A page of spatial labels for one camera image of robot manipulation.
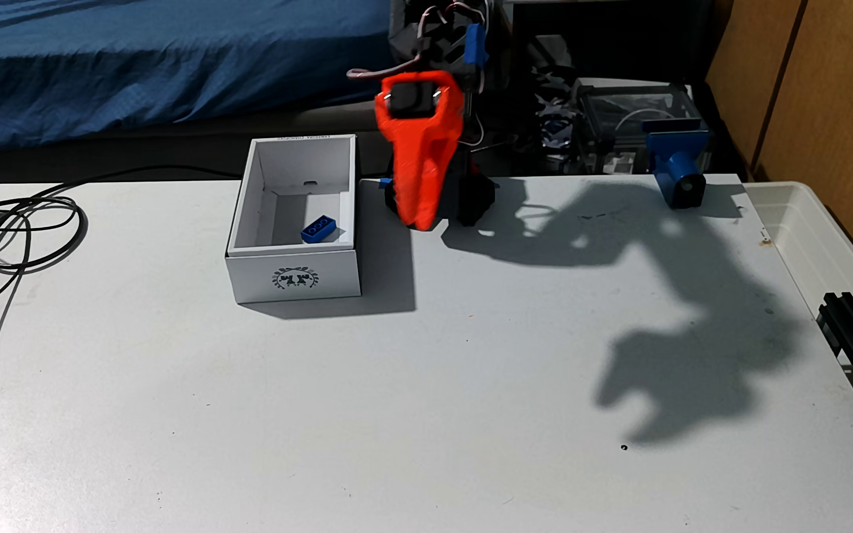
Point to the blue toy brick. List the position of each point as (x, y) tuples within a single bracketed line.
[(319, 229)]

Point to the white cardboard box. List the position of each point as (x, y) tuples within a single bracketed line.
[(295, 277)]

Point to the grey bed base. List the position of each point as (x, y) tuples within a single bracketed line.
[(249, 140)]

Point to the blue bed sheet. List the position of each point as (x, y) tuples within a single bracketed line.
[(138, 66)]

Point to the white plastic bin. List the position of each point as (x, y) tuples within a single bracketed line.
[(804, 229)]

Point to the brown wooden wardrobe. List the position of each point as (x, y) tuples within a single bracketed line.
[(826, 96)]

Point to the transparent enclosure black frame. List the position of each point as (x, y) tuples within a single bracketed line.
[(619, 111)]

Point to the blue printed mount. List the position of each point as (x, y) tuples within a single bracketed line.
[(674, 166)]

